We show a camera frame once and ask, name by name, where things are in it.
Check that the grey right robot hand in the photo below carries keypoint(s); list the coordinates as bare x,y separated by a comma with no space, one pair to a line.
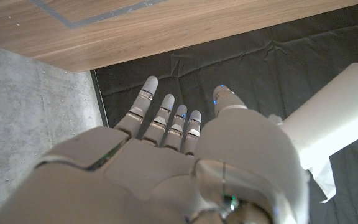
154,174

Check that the black backdrop curtain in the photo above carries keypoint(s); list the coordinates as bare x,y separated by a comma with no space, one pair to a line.
259,56

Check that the grey tape outline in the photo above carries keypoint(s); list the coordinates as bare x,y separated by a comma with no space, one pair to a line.
73,24

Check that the black backdrop stand pole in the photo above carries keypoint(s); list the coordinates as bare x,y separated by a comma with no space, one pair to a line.
99,99

